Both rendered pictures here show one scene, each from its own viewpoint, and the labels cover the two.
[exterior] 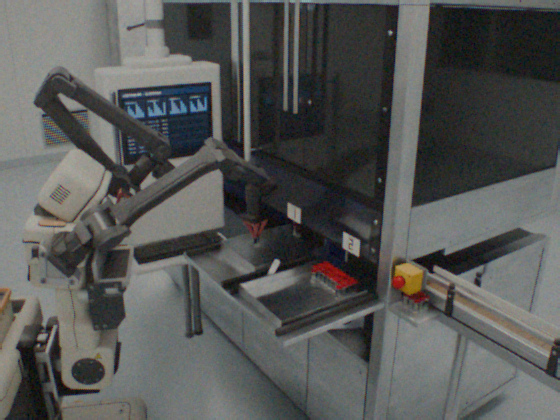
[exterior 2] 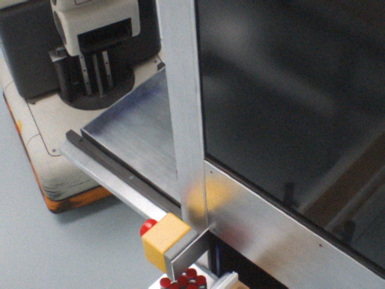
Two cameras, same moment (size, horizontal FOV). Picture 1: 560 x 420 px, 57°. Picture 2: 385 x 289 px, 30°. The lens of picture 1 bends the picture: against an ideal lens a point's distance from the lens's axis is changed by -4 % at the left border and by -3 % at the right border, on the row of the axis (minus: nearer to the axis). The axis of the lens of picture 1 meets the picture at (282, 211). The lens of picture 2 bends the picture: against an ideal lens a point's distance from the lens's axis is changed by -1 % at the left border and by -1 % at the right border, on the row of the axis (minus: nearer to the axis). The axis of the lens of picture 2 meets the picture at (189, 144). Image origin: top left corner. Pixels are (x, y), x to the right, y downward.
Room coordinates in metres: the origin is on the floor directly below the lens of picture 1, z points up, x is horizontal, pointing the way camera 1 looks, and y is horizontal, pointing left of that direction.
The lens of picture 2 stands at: (1.40, -1.11, 2.05)
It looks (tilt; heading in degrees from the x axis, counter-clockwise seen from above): 48 degrees down; 81
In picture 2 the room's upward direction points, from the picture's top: 5 degrees counter-clockwise
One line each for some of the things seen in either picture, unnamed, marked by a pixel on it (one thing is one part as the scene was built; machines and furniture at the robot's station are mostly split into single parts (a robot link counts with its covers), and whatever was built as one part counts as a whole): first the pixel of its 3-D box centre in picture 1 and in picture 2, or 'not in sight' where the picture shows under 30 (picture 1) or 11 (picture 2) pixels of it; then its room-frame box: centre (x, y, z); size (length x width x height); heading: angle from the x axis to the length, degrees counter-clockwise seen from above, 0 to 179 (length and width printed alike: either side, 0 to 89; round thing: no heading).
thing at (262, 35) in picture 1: (270, 81); not in sight; (2.11, 0.05, 1.50); 0.47 x 0.01 x 0.59; 34
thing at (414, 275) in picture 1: (409, 277); (171, 245); (1.47, -0.40, 0.99); 0.08 x 0.07 x 0.07; 124
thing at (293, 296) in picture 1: (302, 291); (178, 138); (1.54, -0.07, 0.90); 0.34 x 0.26 x 0.04; 123
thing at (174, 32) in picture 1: (167, 59); not in sight; (2.96, 0.63, 1.50); 0.48 x 0.01 x 0.59; 34
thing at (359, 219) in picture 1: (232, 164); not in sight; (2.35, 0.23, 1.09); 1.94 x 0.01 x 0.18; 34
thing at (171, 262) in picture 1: (177, 249); not in sight; (2.07, 0.45, 0.79); 0.45 x 0.28 x 0.03; 121
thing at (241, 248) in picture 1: (274, 246); not in sight; (1.89, 0.03, 0.90); 0.34 x 0.26 x 0.04; 124
